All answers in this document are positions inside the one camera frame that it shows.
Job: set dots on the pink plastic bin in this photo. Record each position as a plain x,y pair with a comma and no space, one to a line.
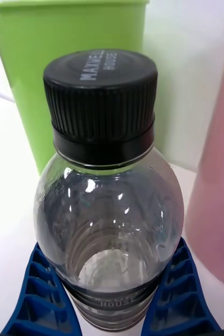
219,170

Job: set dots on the green plastic bin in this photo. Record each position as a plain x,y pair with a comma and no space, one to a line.
54,65

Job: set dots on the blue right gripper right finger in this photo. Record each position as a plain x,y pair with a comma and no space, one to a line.
177,302

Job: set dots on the clear bottle with black cap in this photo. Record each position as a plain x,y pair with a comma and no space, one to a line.
109,210

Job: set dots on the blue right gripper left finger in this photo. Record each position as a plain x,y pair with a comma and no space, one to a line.
35,296

